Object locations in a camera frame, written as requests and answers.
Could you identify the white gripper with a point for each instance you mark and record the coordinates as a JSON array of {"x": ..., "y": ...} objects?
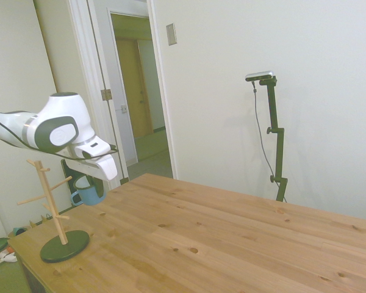
[{"x": 105, "y": 171}]

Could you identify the blue enamel mug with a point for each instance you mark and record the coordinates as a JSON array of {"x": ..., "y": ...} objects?
[{"x": 90, "y": 196}]

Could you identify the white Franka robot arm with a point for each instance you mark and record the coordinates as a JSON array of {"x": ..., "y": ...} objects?
[{"x": 64, "y": 110}]

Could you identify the wooden mug tree stand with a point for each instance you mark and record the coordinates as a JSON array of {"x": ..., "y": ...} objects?
[{"x": 64, "y": 248}]

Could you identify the brass door hinge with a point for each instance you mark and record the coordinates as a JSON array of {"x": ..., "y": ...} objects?
[
  {"x": 106, "y": 94},
  {"x": 124, "y": 180}
]

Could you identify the teal small cup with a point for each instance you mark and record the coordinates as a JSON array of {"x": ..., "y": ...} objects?
[{"x": 19, "y": 230}]

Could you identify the brown wooden door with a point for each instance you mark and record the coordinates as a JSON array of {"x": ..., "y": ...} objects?
[{"x": 134, "y": 91}]

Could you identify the white open door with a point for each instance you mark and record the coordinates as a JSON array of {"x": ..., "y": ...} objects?
[{"x": 122, "y": 76}]

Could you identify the white plastic scoop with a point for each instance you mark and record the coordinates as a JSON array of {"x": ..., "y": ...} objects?
[{"x": 9, "y": 257}]

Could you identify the beige wall switch plate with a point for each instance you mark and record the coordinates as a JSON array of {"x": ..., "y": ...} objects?
[{"x": 171, "y": 34}]

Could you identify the dark jointed camera stand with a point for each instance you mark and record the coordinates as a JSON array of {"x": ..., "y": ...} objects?
[{"x": 280, "y": 152}]

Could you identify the silver bar camera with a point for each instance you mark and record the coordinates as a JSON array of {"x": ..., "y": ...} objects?
[{"x": 260, "y": 75}]

